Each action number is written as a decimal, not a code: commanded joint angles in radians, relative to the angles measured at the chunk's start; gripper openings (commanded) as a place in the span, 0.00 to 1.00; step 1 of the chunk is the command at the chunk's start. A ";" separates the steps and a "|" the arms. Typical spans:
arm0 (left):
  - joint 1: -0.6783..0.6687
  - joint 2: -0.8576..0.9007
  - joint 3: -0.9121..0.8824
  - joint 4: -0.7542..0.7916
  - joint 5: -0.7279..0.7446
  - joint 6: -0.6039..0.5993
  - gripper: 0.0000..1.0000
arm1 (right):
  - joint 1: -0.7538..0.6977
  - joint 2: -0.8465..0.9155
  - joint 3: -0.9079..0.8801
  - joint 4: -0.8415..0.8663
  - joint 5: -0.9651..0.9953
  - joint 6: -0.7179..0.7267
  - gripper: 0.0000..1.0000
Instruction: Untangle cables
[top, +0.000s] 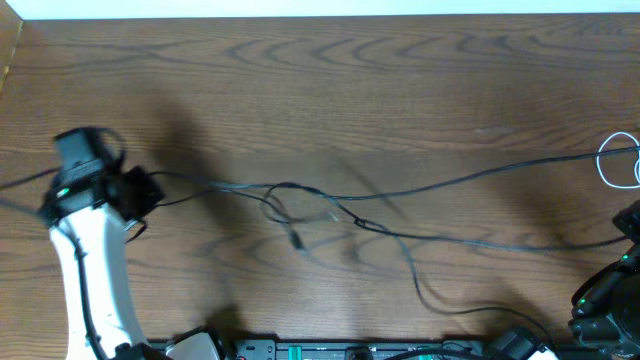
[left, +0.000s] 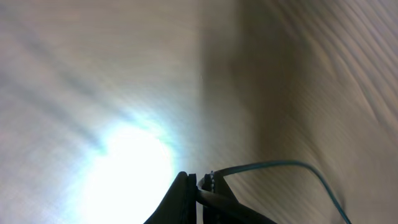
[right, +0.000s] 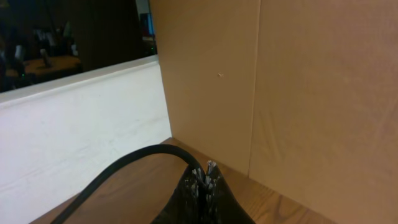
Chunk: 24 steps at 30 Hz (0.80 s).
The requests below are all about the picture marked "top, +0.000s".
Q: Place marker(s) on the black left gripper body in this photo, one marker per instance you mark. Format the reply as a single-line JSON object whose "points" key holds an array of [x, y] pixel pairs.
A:
{"points": [[149, 189]]}

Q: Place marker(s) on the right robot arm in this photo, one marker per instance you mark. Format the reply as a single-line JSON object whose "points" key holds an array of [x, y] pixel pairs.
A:
{"points": [[605, 314]]}

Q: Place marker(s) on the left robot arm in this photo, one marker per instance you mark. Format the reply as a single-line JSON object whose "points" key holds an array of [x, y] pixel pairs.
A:
{"points": [[88, 210]]}

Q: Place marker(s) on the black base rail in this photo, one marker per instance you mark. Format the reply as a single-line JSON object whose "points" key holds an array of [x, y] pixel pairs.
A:
{"points": [[516, 344]]}

